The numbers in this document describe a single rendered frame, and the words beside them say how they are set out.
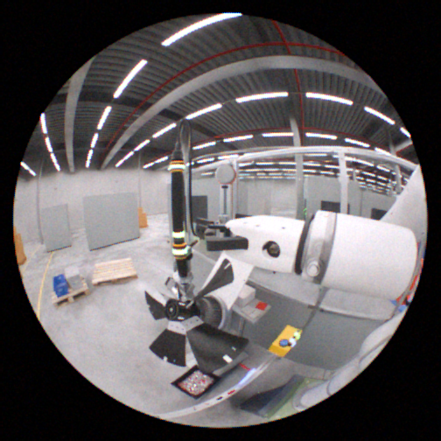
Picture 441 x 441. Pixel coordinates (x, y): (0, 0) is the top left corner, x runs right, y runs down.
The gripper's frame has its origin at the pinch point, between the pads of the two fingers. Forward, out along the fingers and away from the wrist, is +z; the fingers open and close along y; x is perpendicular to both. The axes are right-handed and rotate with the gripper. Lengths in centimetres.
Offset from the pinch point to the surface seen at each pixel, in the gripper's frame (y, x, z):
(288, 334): 31, -59, -17
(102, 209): -100, -25, 557
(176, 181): -1.2, 9.3, 17.7
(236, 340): 6.5, -45.4, -1.9
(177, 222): -1.1, -2.2, 17.6
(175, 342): -11, -62, 20
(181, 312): -2.3, -42.9, 22.8
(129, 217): 16, -72, 592
